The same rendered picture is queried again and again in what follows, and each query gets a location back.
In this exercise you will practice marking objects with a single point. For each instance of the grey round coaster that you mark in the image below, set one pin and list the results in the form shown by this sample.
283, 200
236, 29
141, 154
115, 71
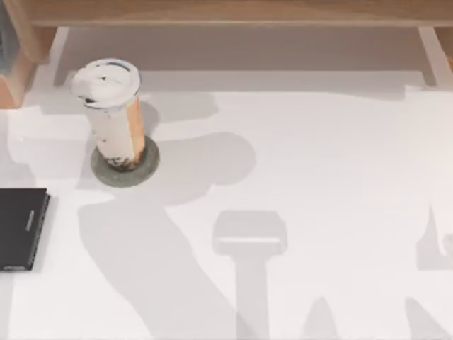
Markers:
148, 156

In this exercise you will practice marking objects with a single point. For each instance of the white and orange lidded cup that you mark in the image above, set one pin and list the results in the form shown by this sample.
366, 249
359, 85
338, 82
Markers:
112, 120

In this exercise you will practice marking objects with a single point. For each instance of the wooden cupboard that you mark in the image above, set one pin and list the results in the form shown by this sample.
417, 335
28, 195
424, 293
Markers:
219, 12

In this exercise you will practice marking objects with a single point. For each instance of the black book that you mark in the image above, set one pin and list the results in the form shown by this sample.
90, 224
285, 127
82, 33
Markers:
19, 228

